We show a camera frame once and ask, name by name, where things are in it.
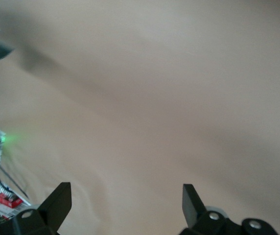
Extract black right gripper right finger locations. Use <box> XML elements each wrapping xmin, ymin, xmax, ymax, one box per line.
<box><xmin>180</xmin><ymin>183</ymin><xmax>278</xmax><ymax>235</ymax></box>

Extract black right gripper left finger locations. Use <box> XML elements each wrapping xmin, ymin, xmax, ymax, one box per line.
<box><xmin>10</xmin><ymin>182</ymin><xmax>72</xmax><ymax>235</ymax></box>

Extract red box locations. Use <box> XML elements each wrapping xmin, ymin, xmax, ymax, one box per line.
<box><xmin>0</xmin><ymin>192</ymin><xmax>23</xmax><ymax>209</ymax></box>

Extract brown table cover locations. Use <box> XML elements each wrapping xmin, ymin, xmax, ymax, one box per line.
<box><xmin>0</xmin><ymin>0</ymin><xmax>280</xmax><ymax>235</ymax></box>

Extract black cable lying on table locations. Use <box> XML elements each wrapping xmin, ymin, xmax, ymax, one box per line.
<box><xmin>0</xmin><ymin>166</ymin><xmax>30</xmax><ymax>199</ymax></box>

